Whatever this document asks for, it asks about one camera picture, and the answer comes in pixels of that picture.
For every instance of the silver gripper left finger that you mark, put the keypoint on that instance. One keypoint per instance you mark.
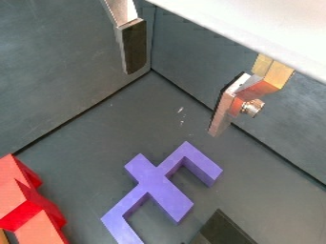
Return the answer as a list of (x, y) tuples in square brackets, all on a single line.
[(131, 33)]

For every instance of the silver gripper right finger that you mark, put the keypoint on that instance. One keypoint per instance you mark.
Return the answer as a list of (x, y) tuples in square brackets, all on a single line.
[(239, 96)]

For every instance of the purple cross-shaped block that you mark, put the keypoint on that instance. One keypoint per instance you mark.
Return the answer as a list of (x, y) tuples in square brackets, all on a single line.
[(155, 186)]

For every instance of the black angle fixture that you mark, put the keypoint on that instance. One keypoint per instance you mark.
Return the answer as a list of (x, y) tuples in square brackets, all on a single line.
[(220, 231)]

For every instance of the yellow slotted board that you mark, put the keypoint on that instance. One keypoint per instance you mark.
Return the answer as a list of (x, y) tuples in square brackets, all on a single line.
[(2, 238)]

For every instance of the red cross-shaped block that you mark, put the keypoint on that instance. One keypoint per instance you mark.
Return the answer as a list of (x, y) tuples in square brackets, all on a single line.
[(26, 213)]

